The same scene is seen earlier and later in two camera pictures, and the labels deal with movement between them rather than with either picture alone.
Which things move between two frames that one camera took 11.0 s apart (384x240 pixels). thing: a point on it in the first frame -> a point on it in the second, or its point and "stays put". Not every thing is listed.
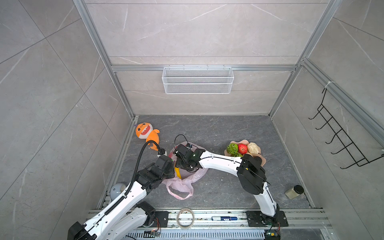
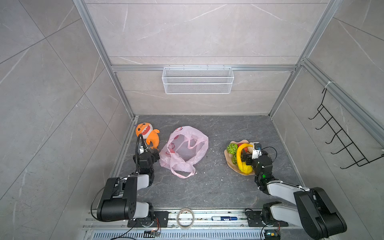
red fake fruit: x=242 y=148 stays put
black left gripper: x=171 y=169 -> x=154 y=156
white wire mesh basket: x=198 y=80 stays put
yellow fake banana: x=178 y=172 -> x=245 y=168
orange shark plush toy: x=145 y=131 stays put
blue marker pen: x=224 y=218 stays put
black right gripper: x=178 y=162 -> x=248 y=156
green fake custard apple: x=232 y=148 stays put
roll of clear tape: x=182 y=227 stays put
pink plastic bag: x=186 y=184 -> x=180 y=152
